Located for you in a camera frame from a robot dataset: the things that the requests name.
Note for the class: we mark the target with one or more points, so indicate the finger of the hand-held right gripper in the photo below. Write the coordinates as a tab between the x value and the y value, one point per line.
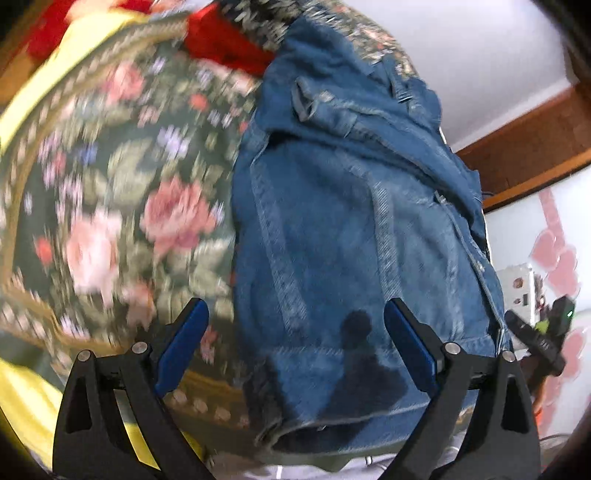
535	341

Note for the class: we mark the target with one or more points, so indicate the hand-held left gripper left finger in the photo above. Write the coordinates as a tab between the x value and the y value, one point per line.
182	346

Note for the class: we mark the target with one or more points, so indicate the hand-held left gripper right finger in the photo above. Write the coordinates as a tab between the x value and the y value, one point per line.
411	346

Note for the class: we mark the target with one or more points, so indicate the blue denim jeans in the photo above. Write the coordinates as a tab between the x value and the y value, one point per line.
332	230

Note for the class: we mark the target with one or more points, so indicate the white heart-patterned wardrobe door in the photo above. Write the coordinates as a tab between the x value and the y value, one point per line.
570	221

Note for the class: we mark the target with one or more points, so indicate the white cloth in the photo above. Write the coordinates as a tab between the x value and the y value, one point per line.
286	473

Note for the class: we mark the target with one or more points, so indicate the floral bed blanket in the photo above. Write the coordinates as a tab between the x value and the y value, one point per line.
115	194

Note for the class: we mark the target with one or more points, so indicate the red garment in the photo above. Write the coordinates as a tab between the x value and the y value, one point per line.
221	41

